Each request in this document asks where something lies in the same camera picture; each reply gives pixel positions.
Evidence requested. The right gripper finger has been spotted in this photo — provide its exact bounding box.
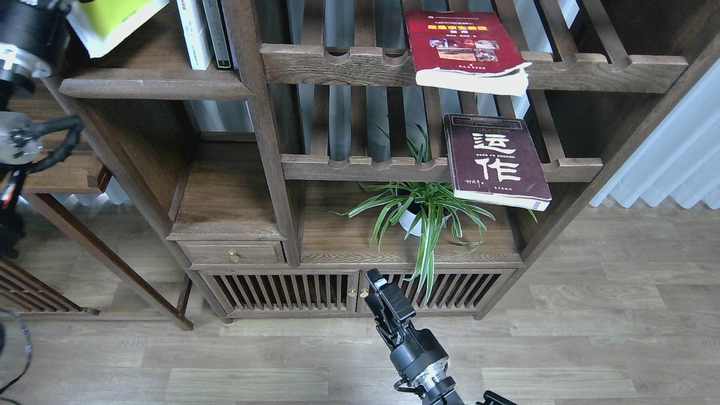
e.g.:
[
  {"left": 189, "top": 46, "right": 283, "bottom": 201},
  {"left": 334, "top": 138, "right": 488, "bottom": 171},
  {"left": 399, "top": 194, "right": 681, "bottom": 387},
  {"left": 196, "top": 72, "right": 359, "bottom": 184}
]
[{"left": 364, "top": 268, "right": 389, "bottom": 298}]

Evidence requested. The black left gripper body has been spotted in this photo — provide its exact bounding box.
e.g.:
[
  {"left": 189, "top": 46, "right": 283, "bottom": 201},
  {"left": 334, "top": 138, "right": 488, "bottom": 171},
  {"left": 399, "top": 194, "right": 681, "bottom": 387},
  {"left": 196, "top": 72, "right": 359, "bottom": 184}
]
[{"left": 1, "top": 1, "right": 73, "bottom": 94}]

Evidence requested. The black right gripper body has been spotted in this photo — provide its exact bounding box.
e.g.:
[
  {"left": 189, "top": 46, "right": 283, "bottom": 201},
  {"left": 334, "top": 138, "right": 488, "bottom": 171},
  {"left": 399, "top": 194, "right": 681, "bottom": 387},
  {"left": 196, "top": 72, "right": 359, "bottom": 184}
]
[{"left": 375, "top": 284, "right": 453, "bottom": 397}]

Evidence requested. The yellow green book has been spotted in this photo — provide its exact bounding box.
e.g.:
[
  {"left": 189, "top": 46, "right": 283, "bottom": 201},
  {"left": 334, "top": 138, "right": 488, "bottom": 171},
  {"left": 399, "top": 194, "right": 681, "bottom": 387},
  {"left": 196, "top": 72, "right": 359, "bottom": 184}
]
[{"left": 67, "top": 1, "right": 169, "bottom": 57}]

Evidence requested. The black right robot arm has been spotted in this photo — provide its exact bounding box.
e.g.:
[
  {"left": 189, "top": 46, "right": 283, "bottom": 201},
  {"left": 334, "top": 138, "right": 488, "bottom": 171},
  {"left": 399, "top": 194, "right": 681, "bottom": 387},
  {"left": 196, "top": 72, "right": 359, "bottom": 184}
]
[{"left": 365, "top": 268, "right": 463, "bottom": 404}]

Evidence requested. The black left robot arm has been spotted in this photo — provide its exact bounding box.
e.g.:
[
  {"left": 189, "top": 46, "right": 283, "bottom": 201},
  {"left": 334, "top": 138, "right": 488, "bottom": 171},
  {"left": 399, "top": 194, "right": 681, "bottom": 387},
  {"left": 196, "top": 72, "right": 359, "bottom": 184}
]
[{"left": 1, "top": 1, "right": 83, "bottom": 257}]

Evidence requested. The white plant pot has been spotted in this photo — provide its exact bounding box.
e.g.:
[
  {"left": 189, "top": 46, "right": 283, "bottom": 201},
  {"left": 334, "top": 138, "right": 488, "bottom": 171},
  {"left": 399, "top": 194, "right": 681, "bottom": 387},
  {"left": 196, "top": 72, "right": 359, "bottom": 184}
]
[{"left": 396, "top": 202, "right": 451, "bottom": 239}]

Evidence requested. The green spider plant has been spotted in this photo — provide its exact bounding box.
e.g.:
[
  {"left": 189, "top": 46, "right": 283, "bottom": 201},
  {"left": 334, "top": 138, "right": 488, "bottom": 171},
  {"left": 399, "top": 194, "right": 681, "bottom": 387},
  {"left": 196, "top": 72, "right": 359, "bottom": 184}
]
[{"left": 345, "top": 114, "right": 551, "bottom": 302}]

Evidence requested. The white upright book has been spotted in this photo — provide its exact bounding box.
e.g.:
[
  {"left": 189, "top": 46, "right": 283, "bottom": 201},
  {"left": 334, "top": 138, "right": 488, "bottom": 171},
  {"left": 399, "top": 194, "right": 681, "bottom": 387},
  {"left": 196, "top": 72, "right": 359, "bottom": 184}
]
[{"left": 177, "top": 0, "right": 214, "bottom": 71}]

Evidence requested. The dark maroon book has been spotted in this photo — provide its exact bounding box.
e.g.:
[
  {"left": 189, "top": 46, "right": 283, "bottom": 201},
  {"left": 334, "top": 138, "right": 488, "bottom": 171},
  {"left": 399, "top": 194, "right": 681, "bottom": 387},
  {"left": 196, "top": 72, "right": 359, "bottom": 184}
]
[{"left": 443, "top": 114, "right": 551, "bottom": 211}]

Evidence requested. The dark wooden bookshelf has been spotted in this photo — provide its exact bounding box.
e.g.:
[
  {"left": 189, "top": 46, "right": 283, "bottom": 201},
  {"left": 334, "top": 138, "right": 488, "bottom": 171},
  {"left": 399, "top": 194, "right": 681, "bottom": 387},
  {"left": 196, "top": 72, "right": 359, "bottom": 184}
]
[{"left": 0, "top": 0, "right": 720, "bottom": 322}]

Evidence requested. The dark green upright book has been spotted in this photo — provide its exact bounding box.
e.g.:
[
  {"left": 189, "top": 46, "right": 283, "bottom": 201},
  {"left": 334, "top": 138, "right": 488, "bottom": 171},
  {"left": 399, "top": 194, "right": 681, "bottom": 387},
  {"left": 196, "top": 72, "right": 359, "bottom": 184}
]
[{"left": 203, "top": 0, "right": 233, "bottom": 70}]

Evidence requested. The red book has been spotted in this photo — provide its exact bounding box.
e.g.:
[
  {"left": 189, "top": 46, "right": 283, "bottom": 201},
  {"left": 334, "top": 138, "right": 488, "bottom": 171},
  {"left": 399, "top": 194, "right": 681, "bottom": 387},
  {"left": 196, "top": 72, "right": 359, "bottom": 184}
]
[{"left": 406, "top": 10, "right": 532, "bottom": 96}]

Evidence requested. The white curtain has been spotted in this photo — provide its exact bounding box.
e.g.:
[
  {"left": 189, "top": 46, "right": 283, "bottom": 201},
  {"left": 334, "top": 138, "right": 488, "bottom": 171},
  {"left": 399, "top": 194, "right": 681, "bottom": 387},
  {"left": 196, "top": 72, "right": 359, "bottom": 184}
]
[{"left": 591, "top": 62, "right": 719, "bottom": 209}]

